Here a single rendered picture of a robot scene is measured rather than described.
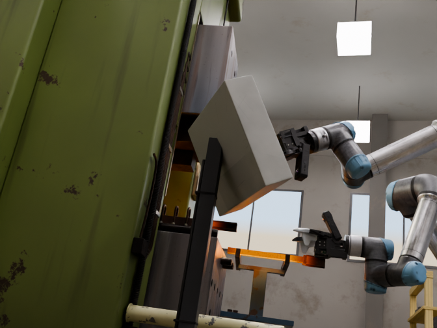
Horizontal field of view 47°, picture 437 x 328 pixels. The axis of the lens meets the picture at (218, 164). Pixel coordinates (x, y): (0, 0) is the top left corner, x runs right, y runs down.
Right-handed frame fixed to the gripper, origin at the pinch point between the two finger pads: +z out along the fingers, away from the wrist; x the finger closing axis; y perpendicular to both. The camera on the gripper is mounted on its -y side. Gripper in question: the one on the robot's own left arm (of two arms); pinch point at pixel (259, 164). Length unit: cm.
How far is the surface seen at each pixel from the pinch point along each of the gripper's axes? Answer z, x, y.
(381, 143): -627, -656, 91
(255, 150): 14.3, 27.2, -1.4
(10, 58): 57, -23, 60
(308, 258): -39, -62, -34
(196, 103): -3.4, -34.3, 35.3
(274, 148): 9.4, 27.2, -2.4
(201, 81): -9, -34, 43
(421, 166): -678, -637, 20
